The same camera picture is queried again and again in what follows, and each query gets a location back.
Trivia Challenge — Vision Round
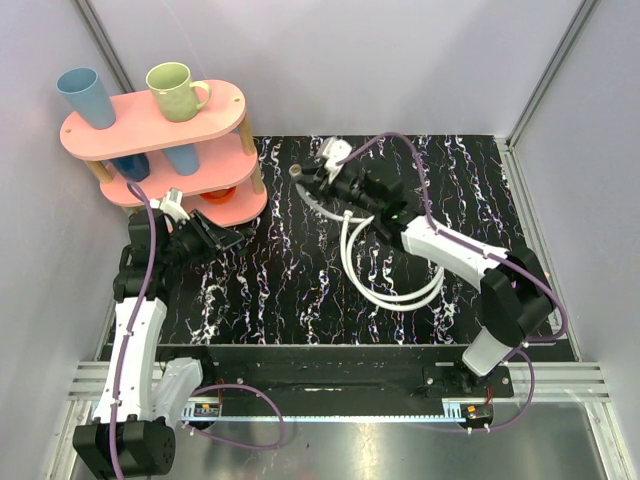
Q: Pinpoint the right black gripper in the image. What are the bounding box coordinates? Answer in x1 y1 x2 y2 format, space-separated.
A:
292 161 381 217

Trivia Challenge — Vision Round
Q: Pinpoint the white hose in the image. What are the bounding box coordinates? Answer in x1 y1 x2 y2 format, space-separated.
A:
289 164 446 312

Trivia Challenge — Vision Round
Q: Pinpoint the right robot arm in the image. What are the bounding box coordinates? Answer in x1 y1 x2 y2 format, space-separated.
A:
289 161 559 397

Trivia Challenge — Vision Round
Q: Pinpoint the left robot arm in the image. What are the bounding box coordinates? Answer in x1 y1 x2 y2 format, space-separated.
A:
73 208 245 479

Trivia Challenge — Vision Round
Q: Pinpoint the orange bowl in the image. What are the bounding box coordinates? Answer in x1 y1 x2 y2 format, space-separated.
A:
200 187 236 204

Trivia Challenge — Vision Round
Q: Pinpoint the pink three-tier shelf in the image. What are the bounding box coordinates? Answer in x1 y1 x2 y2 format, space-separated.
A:
60 80 268 226

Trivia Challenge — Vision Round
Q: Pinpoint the light blue cup middle shelf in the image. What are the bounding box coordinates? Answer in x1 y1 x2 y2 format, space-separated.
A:
162 144 200 176

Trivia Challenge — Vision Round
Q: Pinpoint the dark blue cup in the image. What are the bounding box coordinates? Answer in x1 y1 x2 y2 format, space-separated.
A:
110 153 150 182

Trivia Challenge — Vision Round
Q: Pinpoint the black marbled mat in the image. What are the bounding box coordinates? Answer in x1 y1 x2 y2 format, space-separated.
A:
159 135 525 345

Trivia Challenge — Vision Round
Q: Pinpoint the green mug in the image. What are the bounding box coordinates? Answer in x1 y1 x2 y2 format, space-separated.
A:
145 62 212 123

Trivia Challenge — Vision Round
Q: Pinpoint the light blue tall cup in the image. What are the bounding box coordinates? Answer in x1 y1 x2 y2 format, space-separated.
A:
56 67 116 129

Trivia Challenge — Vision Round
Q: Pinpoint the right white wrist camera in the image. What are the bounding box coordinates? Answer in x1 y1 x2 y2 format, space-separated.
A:
317 137 352 172

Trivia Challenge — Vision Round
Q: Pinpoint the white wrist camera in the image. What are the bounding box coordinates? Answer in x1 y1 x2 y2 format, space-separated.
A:
150 188 190 223
317 137 352 172

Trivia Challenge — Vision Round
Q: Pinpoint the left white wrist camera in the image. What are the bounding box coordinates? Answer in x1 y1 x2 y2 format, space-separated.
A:
150 188 190 223

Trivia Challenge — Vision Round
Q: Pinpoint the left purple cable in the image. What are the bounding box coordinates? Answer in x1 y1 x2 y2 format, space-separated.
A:
108 180 287 480

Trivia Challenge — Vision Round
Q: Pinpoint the purple cable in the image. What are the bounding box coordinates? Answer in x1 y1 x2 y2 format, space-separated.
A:
337 131 568 434
108 180 287 480

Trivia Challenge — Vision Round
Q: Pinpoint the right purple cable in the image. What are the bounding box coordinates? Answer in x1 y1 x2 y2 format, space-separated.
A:
337 131 568 434

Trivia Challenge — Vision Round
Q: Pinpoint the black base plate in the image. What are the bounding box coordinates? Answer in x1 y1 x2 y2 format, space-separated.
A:
159 343 516 417

